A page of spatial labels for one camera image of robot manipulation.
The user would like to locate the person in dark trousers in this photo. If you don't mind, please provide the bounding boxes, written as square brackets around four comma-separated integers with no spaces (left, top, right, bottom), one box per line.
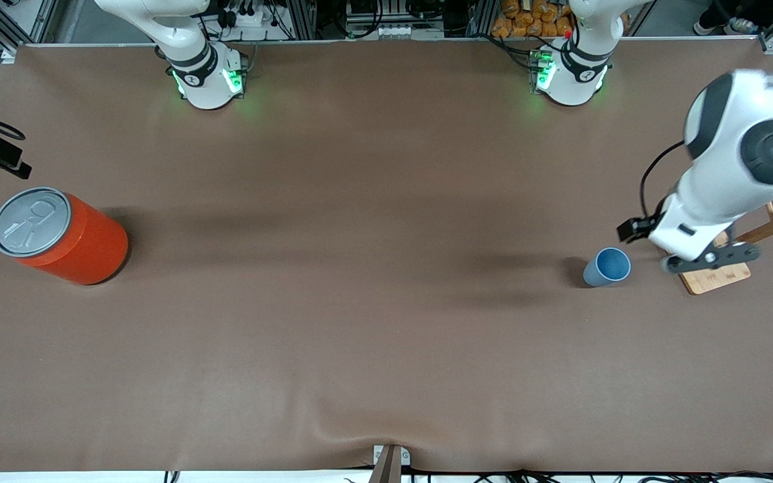
[692,0,763,36]

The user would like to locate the wooden cup stand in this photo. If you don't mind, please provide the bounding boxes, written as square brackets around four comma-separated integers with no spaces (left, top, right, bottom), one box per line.
[658,201,773,296]

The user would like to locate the brown table mat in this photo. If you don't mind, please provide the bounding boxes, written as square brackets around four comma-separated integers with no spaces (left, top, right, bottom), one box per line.
[0,40,773,474]

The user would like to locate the bag of orange snacks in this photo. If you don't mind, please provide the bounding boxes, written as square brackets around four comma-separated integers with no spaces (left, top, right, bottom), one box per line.
[492,0,575,39]

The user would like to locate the white power strip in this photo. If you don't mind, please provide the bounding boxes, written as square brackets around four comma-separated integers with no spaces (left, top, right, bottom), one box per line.
[222,7,274,28]

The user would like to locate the black base cable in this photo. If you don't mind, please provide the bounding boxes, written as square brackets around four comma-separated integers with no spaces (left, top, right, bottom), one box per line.
[484,32,542,71]

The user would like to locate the aluminium frame post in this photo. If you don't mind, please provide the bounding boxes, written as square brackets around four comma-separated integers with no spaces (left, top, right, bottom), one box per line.
[284,0,317,41]

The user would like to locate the blue plastic cup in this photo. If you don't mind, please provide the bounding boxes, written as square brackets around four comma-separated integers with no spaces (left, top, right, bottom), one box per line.
[582,247,632,288]

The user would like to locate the red can with grey lid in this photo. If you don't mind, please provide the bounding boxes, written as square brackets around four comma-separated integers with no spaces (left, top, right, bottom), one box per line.
[0,186,130,286]

